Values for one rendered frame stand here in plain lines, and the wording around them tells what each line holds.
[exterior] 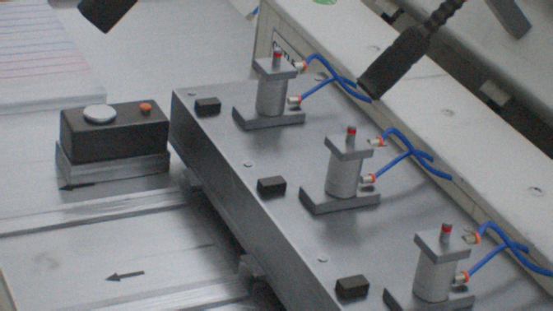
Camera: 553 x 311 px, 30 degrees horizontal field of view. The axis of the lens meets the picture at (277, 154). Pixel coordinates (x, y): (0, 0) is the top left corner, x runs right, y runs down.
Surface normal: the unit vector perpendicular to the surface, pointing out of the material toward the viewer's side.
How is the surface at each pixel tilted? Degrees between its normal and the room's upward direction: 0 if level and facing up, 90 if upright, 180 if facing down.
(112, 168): 90
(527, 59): 90
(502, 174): 43
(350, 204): 90
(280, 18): 133
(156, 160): 90
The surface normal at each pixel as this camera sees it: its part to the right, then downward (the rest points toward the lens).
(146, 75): 0.13, -0.85
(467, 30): -0.56, -0.48
